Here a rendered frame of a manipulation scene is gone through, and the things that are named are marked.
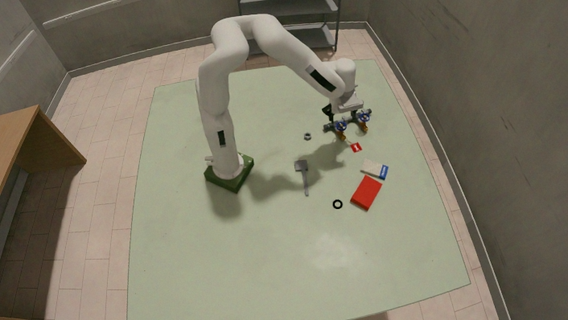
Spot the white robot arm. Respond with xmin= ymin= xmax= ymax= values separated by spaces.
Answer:
xmin=196 ymin=14 xmax=364 ymax=179

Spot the red rectangular block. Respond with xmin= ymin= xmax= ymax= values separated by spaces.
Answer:
xmin=350 ymin=175 xmax=382 ymax=211

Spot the grey pipe manifold with two blue valves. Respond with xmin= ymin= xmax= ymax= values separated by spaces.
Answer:
xmin=323 ymin=109 xmax=372 ymax=141

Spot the red tag on chain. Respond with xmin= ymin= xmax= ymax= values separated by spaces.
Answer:
xmin=350 ymin=142 xmax=362 ymax=153

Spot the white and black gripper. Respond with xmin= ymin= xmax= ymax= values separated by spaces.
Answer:
xmin=322 ymin=97 xmax=358 ymax=124

